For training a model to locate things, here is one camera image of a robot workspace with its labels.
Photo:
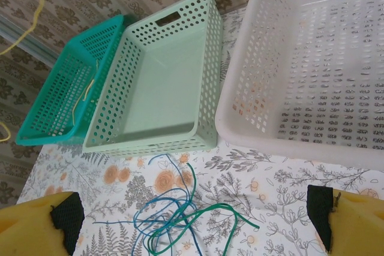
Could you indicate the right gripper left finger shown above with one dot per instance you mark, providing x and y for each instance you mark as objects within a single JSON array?
[{"x": 27, "y": 229}]

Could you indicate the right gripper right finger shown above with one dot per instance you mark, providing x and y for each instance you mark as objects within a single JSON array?
[{"x": 354, "y": 223}]

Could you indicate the white plastic basket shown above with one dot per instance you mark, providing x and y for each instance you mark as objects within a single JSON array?
[{"x": 300, "y": 88}]

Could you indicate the floral table cover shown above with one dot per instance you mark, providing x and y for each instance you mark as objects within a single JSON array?
[{"x": 270, "y": 208}]

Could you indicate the teal plastic basket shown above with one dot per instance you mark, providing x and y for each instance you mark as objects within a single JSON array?
[{"x": 60, "y": 94}]

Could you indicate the light green plastic basket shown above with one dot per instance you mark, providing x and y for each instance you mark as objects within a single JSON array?
[{"x": 162, "y": 88}]

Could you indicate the aluminium frame post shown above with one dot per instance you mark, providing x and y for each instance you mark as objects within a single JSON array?
[{"x": 24, "y": 38}]

